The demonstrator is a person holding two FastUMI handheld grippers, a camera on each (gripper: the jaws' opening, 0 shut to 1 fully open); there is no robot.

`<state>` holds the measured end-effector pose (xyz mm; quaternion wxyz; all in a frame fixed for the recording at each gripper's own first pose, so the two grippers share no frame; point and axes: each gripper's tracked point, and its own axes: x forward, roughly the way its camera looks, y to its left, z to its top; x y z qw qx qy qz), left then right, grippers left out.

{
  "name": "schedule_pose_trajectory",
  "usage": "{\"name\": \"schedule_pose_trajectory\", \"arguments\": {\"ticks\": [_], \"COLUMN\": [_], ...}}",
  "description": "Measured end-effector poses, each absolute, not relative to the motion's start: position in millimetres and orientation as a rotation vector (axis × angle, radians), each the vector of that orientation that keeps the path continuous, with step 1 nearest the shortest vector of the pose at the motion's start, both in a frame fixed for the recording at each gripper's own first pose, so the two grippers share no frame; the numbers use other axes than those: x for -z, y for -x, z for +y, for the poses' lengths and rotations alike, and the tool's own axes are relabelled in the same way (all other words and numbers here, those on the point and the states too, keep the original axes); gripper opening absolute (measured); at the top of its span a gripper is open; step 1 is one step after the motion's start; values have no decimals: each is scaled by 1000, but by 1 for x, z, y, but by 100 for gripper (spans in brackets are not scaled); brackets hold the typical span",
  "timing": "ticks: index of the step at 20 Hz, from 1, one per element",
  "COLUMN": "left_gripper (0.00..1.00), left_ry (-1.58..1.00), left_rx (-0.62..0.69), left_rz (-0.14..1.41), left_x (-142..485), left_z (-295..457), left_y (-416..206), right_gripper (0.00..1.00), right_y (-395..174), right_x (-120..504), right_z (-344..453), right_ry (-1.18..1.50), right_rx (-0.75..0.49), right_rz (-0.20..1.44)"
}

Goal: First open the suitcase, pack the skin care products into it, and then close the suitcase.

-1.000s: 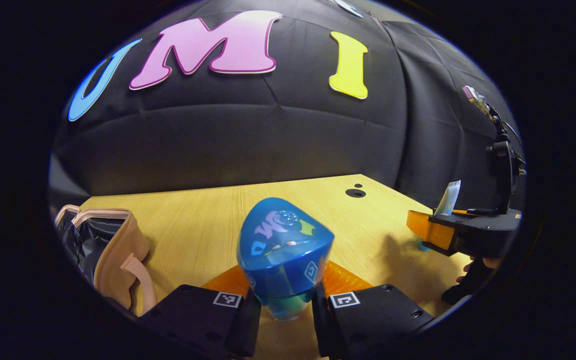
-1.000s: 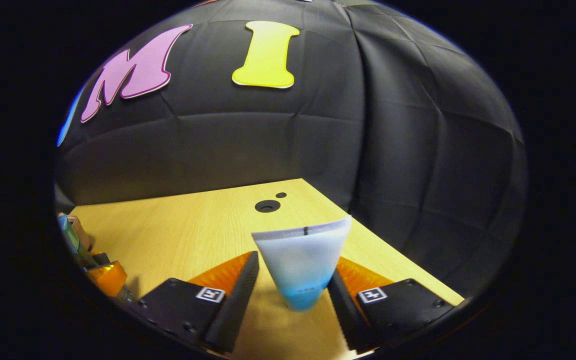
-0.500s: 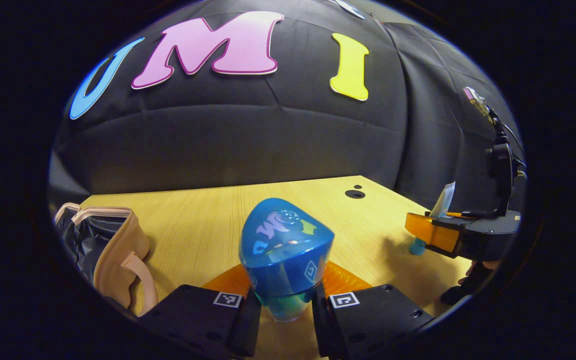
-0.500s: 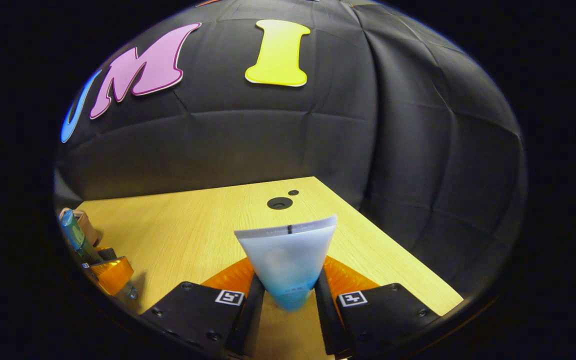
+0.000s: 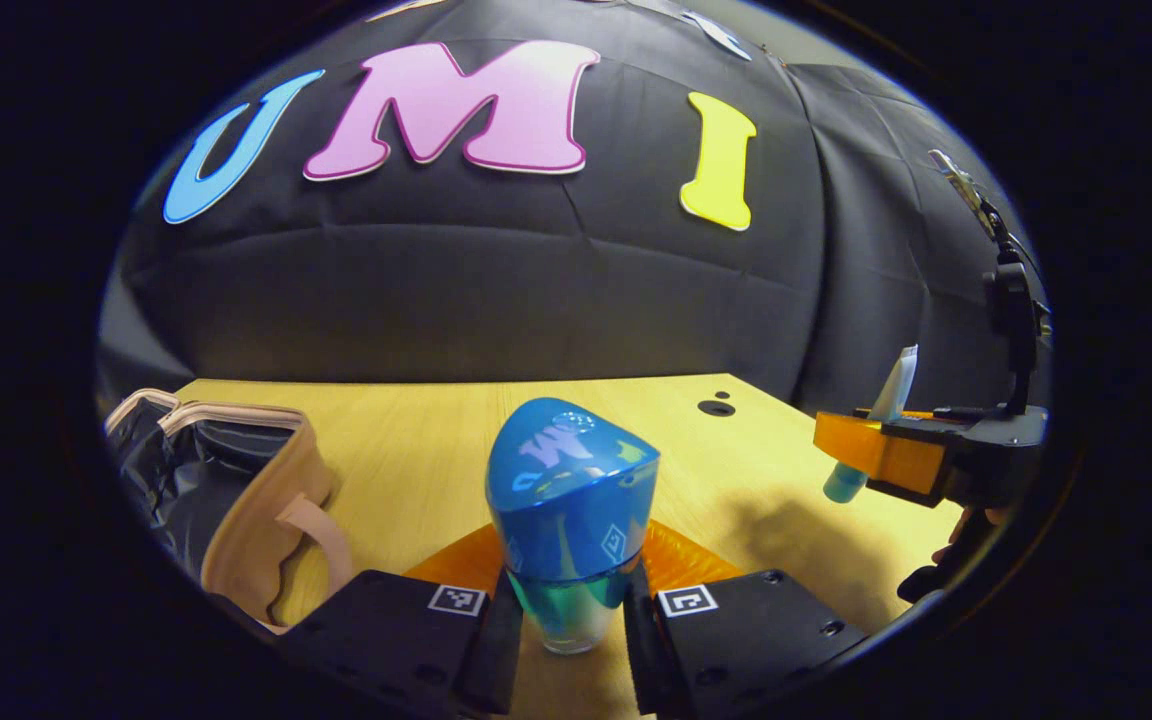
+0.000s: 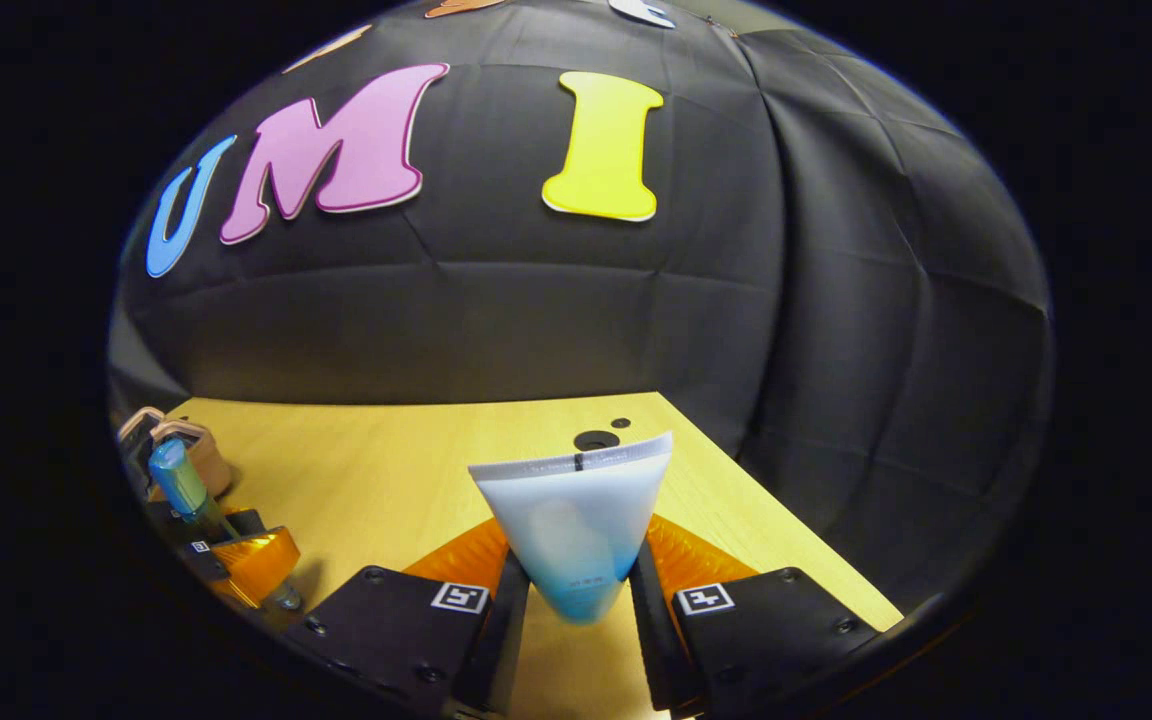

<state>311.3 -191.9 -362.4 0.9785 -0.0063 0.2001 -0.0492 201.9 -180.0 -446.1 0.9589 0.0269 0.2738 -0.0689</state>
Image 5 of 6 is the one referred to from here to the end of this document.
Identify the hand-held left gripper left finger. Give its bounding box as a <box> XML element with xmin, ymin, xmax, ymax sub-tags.
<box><xmin>279</xmin><ymin>522</ymin><xmax>527</xmax><ymax>717</ymax></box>

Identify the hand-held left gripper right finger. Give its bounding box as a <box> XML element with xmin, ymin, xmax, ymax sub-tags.
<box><xmin>620</xmin><ymin>520</ymin><xmax>874</xmax><ymax>717</ymax></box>

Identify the light blue tube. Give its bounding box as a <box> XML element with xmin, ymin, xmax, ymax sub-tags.
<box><xmin>822</xmin><ymin>345</ymin><xmax>920</xmax><ymax>504</ymax></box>

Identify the blue capped clear bottle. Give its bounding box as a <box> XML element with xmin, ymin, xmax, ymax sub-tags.
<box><xmin>485</xmin><ymin>397</ymin><xmax>661</xmax><ymax>656</ymax></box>

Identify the pink suitcase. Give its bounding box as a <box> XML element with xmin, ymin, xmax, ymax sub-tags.
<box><xmin>101</xmin><ymin>388</ymin><xmax>355</xmax><ymax>636</ymax></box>

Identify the black backdrop cloth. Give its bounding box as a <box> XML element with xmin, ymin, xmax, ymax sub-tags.
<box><xmin>96</xmin><ymin>0</ymin><xmax>1052</xmax><ymax>411</ymax></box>

